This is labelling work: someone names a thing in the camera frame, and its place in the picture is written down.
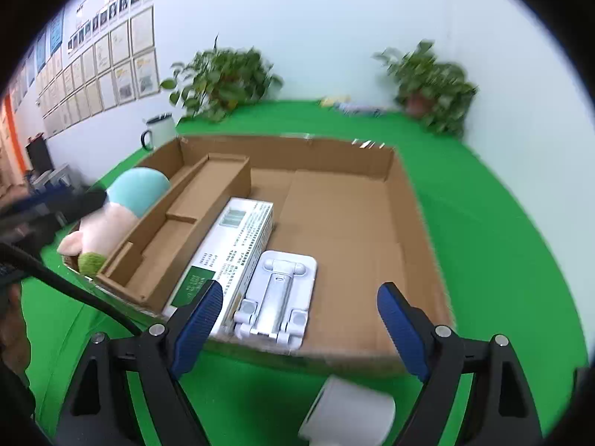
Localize framed certificates on wall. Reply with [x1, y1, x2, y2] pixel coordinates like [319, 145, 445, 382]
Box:
[9, 5, 160, 145]

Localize small patterned packet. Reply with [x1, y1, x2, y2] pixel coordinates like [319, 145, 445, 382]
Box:
[320, 97, 386, 117]

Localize green table cloth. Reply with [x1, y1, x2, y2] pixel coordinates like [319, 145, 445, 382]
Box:
[23, 101, 589, 445]

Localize white enamel mug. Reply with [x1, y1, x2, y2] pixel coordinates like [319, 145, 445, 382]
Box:
[140, 113, 177, 152]

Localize large open cardboard box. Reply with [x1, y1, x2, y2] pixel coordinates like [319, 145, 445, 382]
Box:
[64, 134, 456, 377]

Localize right potted green plant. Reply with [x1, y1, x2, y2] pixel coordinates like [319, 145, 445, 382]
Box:
[373, 39, 478, 139]

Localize left potted green plant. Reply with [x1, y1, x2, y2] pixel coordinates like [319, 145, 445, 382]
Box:
[160, 43, 283, 123]

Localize white folding phone stand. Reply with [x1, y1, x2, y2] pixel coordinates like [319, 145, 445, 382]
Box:
[234, 251, 318, 350]

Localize brown cardboard insert tray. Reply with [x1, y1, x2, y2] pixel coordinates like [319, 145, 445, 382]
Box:
[96, 154, 251, 313]

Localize white box with barcode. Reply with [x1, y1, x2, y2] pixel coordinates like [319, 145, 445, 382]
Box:
[163, 197, 273, 336]

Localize white hair dryer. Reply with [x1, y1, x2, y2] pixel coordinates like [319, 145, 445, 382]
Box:
[299, 375, 396, 446]

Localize potted green plant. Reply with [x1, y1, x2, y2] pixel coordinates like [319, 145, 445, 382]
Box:
[160, 43, 283, 123]
[373, 39, 478, 139]

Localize pastel plush toy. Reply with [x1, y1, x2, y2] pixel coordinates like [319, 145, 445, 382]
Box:
[58, 167, 170, 278]

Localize person's left hand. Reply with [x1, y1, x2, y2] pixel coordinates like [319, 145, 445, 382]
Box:
[1, 283, 31, 376]

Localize black cable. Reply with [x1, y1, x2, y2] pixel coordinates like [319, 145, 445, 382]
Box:
[0, 240, 144, 337]

